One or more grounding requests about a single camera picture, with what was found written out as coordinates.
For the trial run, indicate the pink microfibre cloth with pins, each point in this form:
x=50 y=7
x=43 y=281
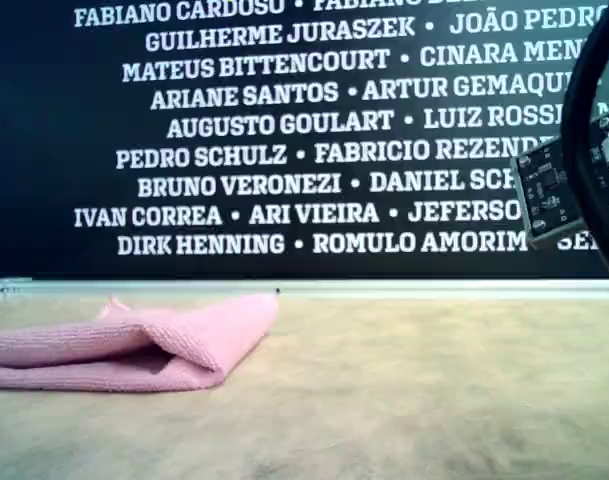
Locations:
x=134 y=350

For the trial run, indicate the brown felt table mat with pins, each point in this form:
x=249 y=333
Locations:
x=384 y=410

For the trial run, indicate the black banner with white names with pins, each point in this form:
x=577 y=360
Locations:
x=34 y=125

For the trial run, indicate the aluminium table frame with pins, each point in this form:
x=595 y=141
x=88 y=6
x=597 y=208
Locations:
x=384 y=287

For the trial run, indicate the right wrist camera circuit board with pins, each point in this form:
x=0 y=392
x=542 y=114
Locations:
x=546 y=195

